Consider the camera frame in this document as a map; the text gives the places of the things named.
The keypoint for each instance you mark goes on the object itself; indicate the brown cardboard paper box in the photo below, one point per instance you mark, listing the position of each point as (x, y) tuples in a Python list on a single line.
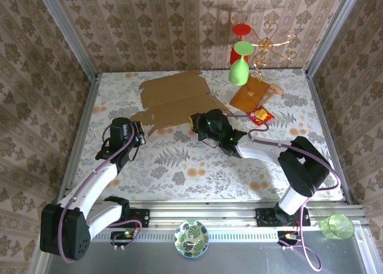
[(173, 91)]

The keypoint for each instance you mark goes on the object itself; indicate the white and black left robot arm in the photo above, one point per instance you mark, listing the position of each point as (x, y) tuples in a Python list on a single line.
[(89, 184)]

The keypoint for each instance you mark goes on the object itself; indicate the brown wooden base board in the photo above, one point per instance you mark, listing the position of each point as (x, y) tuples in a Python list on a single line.
[(243, 99)]

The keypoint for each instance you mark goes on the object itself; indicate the small yellow toy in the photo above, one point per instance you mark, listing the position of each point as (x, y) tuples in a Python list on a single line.
[(262, 112)]

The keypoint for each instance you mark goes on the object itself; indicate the red snack packet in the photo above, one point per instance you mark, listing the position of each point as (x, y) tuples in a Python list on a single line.
[(270, 116)]

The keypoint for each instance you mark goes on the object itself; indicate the green plastic wine glass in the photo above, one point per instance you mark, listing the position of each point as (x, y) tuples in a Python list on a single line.
[(238, 73)]

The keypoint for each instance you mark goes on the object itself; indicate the small wooden mallet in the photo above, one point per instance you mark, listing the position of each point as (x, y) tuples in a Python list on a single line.
[(276, 89)]

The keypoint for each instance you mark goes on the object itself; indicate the leaf pattern bowl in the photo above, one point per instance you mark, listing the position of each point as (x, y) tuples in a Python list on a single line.
[(191, 232)]

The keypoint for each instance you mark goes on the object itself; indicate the small left circuit board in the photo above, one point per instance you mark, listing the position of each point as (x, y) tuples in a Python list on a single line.
[(124, 236)]

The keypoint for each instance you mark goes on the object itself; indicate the small circuit board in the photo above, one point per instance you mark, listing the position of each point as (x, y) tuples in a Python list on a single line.
[(288, 236), (124, 236)]

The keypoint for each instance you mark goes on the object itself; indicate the red plastic wine glass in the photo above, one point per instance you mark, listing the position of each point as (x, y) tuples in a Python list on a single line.
[(241, 28)]

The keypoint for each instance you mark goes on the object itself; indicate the grey metal sheet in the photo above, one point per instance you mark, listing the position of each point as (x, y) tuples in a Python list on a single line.
[(239, 256)]

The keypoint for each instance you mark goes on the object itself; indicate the small right circuit board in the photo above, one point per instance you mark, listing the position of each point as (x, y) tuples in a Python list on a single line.
[(288, 236)]

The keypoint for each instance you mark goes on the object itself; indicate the green transparent plastic cup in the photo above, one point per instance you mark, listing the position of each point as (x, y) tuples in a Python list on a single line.
[(338, 226)]

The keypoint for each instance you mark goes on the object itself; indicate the aluminium mounting rail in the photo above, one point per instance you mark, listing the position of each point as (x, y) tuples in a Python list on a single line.
[(203, 214)]

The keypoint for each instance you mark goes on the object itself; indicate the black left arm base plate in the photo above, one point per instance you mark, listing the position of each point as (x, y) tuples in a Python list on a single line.
[(140, 217)]

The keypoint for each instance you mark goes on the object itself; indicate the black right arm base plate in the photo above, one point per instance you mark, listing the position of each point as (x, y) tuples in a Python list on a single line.
[(264, 217)]

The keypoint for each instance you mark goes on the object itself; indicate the aluminium frame post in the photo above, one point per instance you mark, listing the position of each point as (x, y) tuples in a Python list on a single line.
[(68, 34), (332, 34)]

